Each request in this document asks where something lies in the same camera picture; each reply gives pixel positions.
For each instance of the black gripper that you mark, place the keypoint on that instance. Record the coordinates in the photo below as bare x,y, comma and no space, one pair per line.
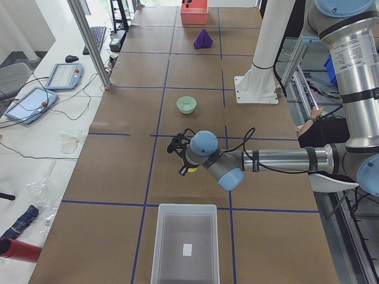
186,163

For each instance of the purple cloth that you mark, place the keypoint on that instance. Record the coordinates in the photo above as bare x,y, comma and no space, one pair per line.
203,41

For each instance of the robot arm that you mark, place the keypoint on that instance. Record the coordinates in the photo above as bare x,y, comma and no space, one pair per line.
266,161
346,28

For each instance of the clear plastic storage box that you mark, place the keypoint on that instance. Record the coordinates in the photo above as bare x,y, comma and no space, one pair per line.
186,244

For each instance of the black power box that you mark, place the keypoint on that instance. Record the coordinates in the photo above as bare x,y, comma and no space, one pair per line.
117,41

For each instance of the green ceramic bowl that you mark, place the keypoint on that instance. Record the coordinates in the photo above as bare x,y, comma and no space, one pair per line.
186,104

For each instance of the white crumpled cloth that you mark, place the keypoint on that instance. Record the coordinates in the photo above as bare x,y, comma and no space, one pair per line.
69,140

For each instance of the pink plastic bin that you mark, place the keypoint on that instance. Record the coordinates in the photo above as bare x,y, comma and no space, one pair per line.
194,12

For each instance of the teach pendant tablet far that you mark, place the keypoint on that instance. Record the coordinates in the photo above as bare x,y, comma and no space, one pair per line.
65,77

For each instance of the teach pendant tablet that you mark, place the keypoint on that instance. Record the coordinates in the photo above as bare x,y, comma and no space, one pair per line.
65,77
32,105

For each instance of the black keyboard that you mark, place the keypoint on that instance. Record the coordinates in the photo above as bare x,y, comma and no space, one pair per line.
98,33

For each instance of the black computer mouse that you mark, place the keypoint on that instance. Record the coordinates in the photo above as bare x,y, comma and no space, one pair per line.
71,58

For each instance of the person in black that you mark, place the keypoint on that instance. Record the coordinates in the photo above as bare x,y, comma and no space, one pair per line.
317,132

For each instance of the crumpled clear plastic bag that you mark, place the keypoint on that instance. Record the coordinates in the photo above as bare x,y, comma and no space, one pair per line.
46,200

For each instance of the teach pendant tablet near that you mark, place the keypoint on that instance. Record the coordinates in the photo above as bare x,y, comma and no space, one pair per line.
32,105

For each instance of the blue storage bin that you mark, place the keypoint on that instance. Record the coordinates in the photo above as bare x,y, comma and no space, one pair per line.
328,65

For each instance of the dark blue folded umbrella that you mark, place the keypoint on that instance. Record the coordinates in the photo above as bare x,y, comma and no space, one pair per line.
22,223

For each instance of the red cylinder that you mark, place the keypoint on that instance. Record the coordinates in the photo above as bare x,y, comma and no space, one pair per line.
18,250

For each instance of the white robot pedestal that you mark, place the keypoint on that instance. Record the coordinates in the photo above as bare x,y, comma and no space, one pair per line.
258,86

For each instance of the aluminium frame post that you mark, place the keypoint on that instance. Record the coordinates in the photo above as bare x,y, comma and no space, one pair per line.
80,18

